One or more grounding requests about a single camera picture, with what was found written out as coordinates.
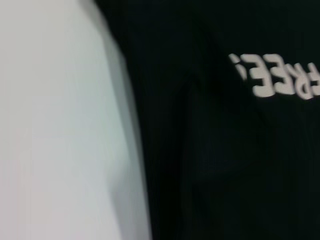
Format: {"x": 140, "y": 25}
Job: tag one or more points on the black shirt with FREE print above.
{"x": 200, "y": 150}

